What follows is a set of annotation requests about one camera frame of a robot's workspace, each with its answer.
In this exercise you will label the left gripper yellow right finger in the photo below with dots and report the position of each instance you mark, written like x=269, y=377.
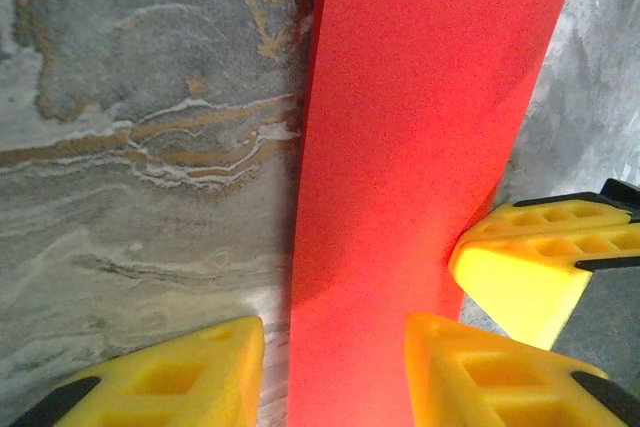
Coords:
x=490, y=387

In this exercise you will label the red square paper sheet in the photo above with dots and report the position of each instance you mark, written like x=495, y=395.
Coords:
x=400, y=122

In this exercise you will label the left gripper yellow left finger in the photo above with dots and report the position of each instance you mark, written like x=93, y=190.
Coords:
x=165, y=387

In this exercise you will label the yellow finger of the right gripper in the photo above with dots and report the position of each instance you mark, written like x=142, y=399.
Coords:
x=550, y=217
x=520, y=287

